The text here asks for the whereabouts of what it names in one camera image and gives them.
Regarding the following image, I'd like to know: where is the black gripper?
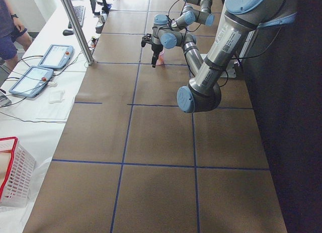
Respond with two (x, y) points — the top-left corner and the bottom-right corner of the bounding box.
(151, 44), (163, 67)

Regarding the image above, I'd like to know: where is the far teach pendant tablet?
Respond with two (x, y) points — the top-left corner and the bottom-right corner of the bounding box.
(38, 44), (74, 69)

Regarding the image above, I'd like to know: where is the black keyboard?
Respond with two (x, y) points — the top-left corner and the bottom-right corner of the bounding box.
(73, 6), (86, 28)

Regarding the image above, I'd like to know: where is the aluminium frame post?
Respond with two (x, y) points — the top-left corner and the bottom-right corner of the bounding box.
(60, 0), (94, 66)

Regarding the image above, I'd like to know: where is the black computer mouse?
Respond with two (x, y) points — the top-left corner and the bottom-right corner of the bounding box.
(62, 29), (74, 36)

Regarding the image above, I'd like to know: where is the black camera cable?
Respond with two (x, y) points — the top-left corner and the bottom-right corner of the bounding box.
(155, 14), (189, 39)
(167, 0), (188, 22)

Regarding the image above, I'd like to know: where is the pink mesh pen holder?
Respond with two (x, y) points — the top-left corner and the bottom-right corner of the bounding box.
(156, 50), (165, 65)

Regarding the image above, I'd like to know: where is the near teach pendant tablet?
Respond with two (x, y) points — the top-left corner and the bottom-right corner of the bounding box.
(9, 66), (54, 98)

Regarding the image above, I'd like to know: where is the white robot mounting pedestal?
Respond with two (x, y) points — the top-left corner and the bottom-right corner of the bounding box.
(201, 0), (257, 79)

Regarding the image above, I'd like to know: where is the teach pendant tablet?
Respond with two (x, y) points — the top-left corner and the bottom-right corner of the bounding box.
(9, 66), (54, 98)
(38, 44), (74, 69)

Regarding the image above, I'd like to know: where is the computer monitor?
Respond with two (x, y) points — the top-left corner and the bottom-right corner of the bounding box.
(90, 0), (111, 16)

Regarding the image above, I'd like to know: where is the red white plastic basket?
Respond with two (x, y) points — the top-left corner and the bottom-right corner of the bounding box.
(1, 136), (35, 212)

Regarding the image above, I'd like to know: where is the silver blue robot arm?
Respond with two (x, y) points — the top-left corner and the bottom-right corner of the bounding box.
(141, 0), (298, 113)
(169, 0), (214, 31)

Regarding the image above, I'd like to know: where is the seated man in blue shirt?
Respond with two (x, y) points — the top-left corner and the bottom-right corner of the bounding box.
(1, 0), (32, 70)

